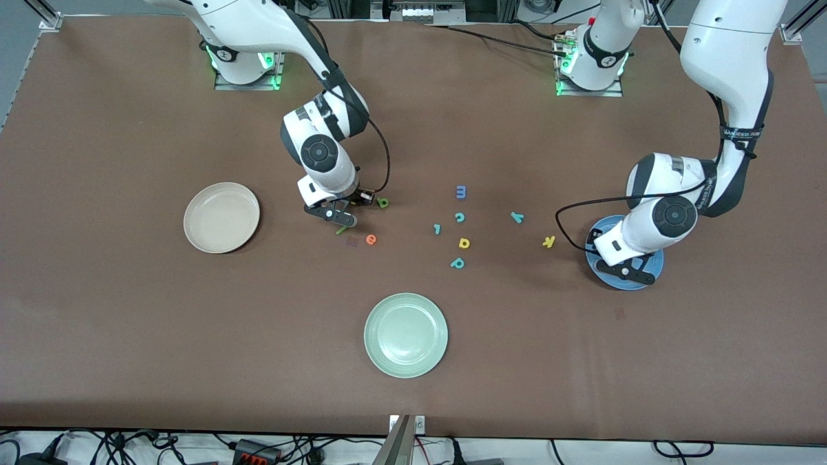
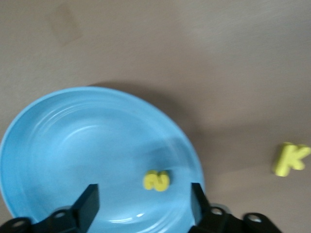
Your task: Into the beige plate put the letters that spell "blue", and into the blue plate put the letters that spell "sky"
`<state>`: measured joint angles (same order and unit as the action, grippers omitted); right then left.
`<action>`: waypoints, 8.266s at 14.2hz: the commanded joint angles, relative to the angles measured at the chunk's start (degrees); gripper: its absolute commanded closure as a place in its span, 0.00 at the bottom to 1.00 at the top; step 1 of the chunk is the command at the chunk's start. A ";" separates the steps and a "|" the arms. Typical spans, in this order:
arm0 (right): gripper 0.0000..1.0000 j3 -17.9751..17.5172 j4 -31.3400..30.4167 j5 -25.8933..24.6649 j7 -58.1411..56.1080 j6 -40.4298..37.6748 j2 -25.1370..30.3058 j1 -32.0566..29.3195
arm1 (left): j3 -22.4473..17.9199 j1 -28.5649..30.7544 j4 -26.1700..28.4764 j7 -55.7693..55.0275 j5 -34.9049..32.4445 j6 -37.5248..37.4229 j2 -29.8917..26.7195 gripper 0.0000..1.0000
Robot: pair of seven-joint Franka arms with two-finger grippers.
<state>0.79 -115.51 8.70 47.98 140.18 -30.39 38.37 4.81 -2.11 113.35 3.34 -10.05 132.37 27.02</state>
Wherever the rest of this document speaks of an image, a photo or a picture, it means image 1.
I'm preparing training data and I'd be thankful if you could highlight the blue plate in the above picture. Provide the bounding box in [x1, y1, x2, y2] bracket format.
[585, 214, 665, 291]

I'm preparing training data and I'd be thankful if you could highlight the beige brown plate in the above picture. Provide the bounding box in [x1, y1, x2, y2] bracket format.
[183, 181, 261, 254]

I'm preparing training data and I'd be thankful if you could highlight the pale green plate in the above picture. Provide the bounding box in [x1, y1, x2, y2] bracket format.
[363, 293, 449, 379]

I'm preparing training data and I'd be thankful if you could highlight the silver metal box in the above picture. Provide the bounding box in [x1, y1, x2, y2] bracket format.
[372, 0, 467, 25]

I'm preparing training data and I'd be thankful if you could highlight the black red power strip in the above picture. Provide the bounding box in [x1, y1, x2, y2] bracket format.
[231, 438, 282, 465]

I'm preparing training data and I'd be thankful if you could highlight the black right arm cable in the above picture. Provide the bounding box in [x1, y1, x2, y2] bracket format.
[278, 6, 392, 198]

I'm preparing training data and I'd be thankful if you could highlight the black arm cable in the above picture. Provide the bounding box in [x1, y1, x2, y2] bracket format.
[556, 0, 757, 253]
[278, 6, 392, 198]

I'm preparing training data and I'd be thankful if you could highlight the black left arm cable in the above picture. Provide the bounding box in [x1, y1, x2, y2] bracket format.
[556, 0, 757, 253]

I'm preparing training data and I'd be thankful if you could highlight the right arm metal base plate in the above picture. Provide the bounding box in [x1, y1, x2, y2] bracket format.
[213, 55, 287, 91]

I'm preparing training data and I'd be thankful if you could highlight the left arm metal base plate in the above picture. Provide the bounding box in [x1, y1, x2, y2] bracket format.
[554, 61, 625, 98]

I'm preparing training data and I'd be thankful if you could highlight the long black cable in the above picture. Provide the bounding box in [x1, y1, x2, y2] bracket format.
[423, 23, 569, 57]

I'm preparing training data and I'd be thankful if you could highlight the looped black cable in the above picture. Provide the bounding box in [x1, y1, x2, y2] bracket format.
[653, 440, 715, 458]

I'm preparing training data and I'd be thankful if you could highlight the short black cable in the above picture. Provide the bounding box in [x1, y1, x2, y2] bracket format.
[510, 19, 569, 43]

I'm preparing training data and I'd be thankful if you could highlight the metal camera post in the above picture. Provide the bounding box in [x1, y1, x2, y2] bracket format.
[372, 413, 427, 465]

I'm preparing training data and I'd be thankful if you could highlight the metal corner bracket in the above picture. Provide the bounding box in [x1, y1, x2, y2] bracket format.
[26, 0, 64, 33]
[779, 0, 827, 46]

